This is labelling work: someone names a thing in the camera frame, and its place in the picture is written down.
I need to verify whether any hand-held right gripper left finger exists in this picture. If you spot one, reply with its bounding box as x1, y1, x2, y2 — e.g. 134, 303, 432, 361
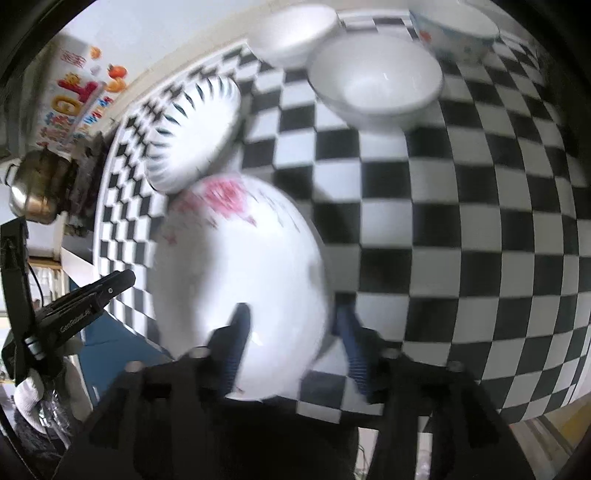
55, 302, 254, 480

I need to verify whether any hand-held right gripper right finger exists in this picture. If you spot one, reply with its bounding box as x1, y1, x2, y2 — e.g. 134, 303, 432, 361
335, 305, 536, 480

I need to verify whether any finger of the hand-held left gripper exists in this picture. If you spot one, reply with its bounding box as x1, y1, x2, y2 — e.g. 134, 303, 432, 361
90, 270, 137, 306

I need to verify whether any white plate with pink flowers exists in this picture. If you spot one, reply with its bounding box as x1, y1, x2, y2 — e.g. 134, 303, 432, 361
150, 173, 333, 402

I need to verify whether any large white bowl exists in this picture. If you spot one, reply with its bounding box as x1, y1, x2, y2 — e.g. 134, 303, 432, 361
307, 34, 445, 134

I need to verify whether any white bowl with blue flowers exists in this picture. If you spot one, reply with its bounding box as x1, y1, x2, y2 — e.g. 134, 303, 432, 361
409, 0, 502, 65

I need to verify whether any person's left hand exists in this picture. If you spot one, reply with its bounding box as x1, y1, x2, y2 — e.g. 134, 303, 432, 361
13, 368, 48, 417

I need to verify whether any wooden shelf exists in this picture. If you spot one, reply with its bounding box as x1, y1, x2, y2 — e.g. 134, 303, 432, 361
25, 258, 65, 319

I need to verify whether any blue panel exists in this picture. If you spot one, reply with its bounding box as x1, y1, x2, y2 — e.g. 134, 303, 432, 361
81, 314, 174, 407

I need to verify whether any metal kettle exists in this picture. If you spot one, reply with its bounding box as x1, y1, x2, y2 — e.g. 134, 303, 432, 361
7, 148, 79, 227

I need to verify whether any black and white checkered tablecloth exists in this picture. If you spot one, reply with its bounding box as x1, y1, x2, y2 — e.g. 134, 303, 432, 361
92, 0, 583, 425

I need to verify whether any white plate with black dashes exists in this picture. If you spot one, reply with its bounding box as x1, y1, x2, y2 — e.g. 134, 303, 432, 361
144, 76, 243, 195

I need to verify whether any small white bowl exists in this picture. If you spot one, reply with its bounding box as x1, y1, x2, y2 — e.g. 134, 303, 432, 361
247, 4, 342, 68

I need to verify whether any colourful fruit wall poster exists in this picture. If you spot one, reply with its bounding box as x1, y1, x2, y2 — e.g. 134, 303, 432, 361
37, 37, 130, 148

